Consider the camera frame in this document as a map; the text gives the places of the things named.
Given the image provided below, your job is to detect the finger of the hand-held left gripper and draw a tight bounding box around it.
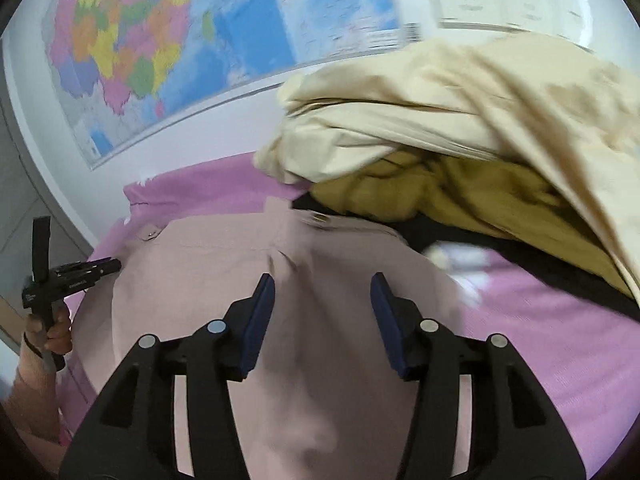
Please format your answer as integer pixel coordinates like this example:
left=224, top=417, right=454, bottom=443
left=84, top=257, right=123, bottom=279

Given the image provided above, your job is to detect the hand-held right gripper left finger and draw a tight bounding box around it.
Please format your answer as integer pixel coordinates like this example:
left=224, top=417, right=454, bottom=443
left=59, top=272, right=277, bottom=480

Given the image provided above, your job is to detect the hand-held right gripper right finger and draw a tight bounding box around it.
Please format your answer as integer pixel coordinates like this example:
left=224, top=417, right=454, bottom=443
left=369, top=271, right=586, bottom=480

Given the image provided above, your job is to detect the dusty pink jacket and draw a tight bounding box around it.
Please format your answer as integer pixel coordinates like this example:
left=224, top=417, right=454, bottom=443
left=70, top=197, right=474, bottom=480

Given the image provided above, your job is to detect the person's left forearm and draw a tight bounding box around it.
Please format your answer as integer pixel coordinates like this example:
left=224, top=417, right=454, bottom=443
left=0, top=347, right=67, bottom=445

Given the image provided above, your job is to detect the person's left hand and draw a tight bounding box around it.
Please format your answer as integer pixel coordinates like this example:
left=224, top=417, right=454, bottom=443
left=23, top=304, right=74, bottom=359

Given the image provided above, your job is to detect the mustard yellow garment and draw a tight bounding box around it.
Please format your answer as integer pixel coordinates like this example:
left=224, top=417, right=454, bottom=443
left=309, top=151, right=634, bottom=297

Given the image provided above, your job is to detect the pink flower print blanket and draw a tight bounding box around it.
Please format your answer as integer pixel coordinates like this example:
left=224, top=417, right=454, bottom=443
left=59, top=155, right=640, bottom=480

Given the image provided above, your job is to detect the black cloth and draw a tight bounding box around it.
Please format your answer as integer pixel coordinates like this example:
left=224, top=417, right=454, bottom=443
left=291, top=194, right=640, bottom=322

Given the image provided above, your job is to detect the cream garment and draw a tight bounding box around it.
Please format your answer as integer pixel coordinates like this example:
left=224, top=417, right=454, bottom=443
left=253, top=35, right=640, bottom=307

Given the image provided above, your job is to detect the wall map poster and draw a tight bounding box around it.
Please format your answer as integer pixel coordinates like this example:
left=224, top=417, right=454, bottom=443
left=42, top=0, right=424, bottom=170

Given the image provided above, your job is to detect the white wall notice sheet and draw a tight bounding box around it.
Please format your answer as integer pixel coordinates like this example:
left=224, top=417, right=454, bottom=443
left=424, top=0, right=597, bottom=54

